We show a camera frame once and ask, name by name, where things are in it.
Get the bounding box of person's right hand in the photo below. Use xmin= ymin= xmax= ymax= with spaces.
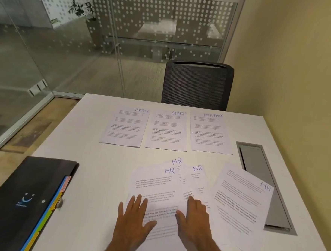
xmin=173 ymin=195 xmax=216 ymax=246

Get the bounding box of person's left hand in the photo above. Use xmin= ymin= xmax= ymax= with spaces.
xmin=112 ymin=193 xmax=159 ymax=244

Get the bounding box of person's left forearm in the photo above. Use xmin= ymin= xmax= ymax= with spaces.
xmin=99 ymin=237 xmax=147 ymax=251

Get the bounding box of black expanding file folder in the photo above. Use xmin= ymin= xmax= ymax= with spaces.
xmin=0 ymin=154 xmax=80 ymax=251

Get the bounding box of black mesh office chair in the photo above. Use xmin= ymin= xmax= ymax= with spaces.
xmin=161 ymin=59 xmax=235 ymax=112

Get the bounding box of metal glass door lock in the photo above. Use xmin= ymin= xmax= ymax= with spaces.
xmin=27 ymin=78 xmax=49 ymax=98

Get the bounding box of white background table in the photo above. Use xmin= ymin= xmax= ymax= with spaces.
xmin=137 ymin=17 xmax=178 ymax=37

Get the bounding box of green potted plant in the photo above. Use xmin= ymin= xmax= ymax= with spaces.
xmin=67 ymin=0 xmax=100 ymax=22

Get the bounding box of grey table cable tray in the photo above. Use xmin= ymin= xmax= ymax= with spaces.
xmin=229 ymin=141 xmax=304 ymax=236

